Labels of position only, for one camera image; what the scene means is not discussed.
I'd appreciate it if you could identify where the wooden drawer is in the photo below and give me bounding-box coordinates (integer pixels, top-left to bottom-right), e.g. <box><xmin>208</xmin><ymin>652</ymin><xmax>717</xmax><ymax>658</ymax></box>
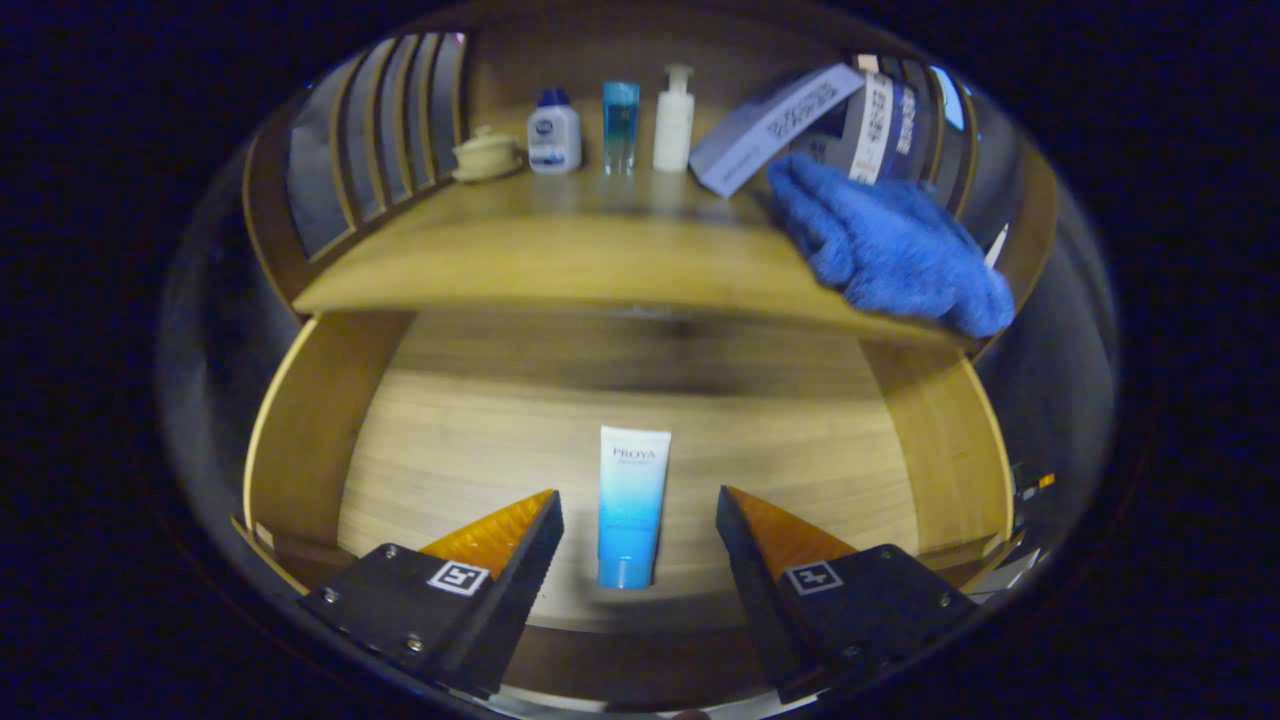
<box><xmin>230</xmin><ymin>305</ymin><xmax>1026</xmax><ymax>709</ymax></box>

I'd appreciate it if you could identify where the blue towel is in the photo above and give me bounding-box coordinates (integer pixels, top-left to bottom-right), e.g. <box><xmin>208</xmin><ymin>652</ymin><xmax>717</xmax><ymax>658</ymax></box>
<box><xmin>766</xmin><ymin>152</ymin><xmax>1016</xmax><ymax>339</ymax></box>

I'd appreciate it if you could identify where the wooden countertop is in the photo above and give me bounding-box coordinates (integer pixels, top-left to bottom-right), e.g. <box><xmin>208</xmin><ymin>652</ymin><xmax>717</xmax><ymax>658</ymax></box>
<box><xmin>292</xmin><ymin>165</ymin><xmax>986</xmax><ymax>351</ymax></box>

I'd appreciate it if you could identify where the blue and white tube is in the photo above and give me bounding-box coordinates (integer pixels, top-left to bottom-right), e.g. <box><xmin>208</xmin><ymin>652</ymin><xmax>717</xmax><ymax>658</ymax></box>
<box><xmin>597</xmin><ymin>426</ymin><xmax>673</xmax><ymax>591</ymax></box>

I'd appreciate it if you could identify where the white bottle with blue cap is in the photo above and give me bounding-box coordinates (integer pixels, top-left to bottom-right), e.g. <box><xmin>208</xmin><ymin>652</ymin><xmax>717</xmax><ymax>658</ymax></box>
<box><xmin>526</xmin><ymin>88</ymin><xmax>583</xmax><ymax>176</ymax></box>

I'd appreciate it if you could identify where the pale grey book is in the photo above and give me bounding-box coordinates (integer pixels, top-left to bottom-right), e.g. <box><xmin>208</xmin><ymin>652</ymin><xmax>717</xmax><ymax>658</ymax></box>
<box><xmin>688</xmin><ymin>63</ymin><xmax>867</xmax><ymax>199</ymax></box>

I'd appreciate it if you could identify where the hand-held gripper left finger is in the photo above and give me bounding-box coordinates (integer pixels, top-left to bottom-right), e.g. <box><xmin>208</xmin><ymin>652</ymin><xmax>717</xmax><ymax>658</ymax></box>
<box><xmin>298</xmin><ymin>489</ymin><xmax>566</xmax><ymax>699</ymax></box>

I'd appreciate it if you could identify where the black and orange equipment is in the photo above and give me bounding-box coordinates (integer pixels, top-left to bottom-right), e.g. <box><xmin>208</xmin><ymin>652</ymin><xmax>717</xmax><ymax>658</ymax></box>
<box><xmin>1010</xmin><ymin>460</ymin><xmax>1056</xmax><ymax>501</ymax></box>

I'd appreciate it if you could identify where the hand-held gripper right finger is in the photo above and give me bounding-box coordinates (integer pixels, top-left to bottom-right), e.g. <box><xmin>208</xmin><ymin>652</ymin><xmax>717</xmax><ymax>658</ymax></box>
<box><xmin>715</xmin><ymin>486</ymin><xmax>979</xmax><ymax>704</ymax></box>

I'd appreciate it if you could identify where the beige lidded teacup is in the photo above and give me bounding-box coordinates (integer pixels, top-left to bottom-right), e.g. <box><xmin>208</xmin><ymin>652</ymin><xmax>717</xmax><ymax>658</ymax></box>
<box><xmin>450</xmin><ymin>125</ymin><xmax>523</xmax><ymax>183</ymax></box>

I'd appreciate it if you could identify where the white book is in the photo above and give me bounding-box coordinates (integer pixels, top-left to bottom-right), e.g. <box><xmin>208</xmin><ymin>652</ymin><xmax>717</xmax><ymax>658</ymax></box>
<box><xmin>848</xmin><ymin>70</ymin><xmax>896</xmax><ymax>186</ymax></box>

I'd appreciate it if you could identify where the white pump bottle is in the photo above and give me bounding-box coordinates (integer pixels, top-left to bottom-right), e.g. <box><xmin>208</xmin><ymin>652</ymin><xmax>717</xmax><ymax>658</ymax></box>
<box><xmin>653</xmin><ymin>65</ymin><xmax>696</xmax><ymax>173</ymax></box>

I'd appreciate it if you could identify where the clear blue bottle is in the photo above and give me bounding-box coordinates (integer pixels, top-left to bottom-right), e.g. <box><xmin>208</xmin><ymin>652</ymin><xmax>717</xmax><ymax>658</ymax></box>
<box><xmin>602</xmin><ymin>81</ymin><xmax>641</xmax><ymax>176</ymax></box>

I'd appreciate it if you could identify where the dark blue book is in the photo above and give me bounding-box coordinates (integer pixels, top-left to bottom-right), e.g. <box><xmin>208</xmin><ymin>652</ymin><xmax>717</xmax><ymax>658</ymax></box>
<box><xmin>885</xmin><ymin>80</ymin><xmax>926</xmax><ymax>181</ymax></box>

